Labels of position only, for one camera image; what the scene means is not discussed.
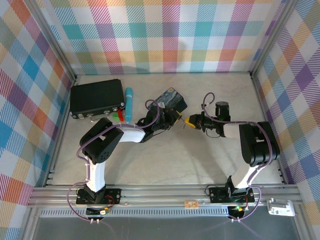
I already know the starry night tin box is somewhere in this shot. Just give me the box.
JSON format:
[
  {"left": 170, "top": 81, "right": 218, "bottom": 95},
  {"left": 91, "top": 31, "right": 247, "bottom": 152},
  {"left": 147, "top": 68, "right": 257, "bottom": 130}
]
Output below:
[{"left": 146, "top": 87, "right": 189, "bottom": 114}]

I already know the turquoise marker pen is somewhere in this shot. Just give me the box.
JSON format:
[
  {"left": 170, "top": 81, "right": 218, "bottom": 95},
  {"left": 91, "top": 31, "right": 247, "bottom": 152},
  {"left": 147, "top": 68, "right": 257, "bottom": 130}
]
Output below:
[{"left": 124, "top": 87, "right": 134, "bottom": 125}]

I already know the black hard case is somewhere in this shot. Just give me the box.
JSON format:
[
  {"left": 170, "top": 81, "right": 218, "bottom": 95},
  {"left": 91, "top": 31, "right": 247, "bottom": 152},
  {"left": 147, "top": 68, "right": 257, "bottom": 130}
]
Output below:
[{"left": 69, "top": 78, "right": 126, "bottom": 121}]

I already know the aluminium side rail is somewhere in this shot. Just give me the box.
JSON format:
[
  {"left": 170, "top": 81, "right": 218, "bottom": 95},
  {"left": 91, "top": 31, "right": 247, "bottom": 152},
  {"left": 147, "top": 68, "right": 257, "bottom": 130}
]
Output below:
[
  {"left": 250, "top": 74, "right": 289, "bottom": 185},
  {"left": 41, "top": 76, "right": 80, "bottom": 187}
]

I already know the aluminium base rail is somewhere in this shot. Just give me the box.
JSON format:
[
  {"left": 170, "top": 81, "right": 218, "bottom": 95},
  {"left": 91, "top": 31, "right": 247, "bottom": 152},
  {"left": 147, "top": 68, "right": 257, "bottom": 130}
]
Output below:
[{"left": 26, "top": 183, "right": 301, "bottom": 209}]

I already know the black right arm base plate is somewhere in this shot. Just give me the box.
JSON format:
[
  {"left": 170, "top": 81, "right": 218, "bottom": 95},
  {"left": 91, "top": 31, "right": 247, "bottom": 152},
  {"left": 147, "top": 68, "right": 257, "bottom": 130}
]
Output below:
[{"left": 209, "top": 185, "right": 256, "bottom": 204}]

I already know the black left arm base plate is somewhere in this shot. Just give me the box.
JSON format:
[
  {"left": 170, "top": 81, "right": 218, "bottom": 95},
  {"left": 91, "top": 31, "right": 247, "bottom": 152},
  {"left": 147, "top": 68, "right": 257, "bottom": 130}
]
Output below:
[{"left": 75, "top": 187, "right": 122, "bottom": 207}]

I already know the slotted grey cable duct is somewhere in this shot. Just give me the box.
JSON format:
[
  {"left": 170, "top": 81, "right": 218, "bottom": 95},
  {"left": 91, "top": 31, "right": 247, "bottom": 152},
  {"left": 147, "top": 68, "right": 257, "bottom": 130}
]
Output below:
[{"left": 38, "top": 208, "right": 233, "bottom": 219}]

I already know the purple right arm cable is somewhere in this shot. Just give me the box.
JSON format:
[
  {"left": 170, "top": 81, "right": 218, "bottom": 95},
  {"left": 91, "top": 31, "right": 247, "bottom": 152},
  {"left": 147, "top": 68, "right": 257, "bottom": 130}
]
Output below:
[{"left": 200, "top": 92, "right": 275, "bottom": 223}]

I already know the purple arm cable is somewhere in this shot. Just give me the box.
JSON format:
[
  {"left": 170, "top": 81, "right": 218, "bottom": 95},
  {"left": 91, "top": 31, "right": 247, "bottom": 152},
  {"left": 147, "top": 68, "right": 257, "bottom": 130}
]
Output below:
[
  {"left": 200, "top": 92, "right": 275, "bottom": 223},
  {"left": 68, "top": 99, "right": 162, "bottom": 223}
]

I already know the black cable bracket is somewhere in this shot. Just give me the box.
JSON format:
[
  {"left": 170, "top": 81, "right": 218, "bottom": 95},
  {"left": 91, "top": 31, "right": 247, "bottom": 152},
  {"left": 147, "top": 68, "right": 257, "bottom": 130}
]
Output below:
[
  {"left": 228, "top": 205, "right": 246, "bottom": 218},
  {"left": 85, "top": 207, "right": 111, "bottom": 217}
]

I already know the aluminium frame post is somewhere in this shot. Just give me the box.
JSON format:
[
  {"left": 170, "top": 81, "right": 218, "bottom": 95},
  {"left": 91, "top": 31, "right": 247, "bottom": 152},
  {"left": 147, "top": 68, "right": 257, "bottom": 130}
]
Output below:
[
  {"left": 24, "top": 0, "right": 79, "bottom": 81},
  {"left": 249, "top": 0, "right": 299, "bottom": 79}
]

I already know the white plastic bracket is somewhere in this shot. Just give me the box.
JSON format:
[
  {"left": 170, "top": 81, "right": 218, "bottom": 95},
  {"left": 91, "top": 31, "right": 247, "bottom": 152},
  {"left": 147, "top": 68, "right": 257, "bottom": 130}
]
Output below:
[{"left": 266, "top": 197, "right": 296, "bottom": 217}]

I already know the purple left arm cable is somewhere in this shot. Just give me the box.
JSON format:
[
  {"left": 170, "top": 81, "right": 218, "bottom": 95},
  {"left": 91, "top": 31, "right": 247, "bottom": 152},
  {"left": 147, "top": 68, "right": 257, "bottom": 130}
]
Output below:
[{"left": 68, "top": 99, "right": 162, "bottom": 223}]

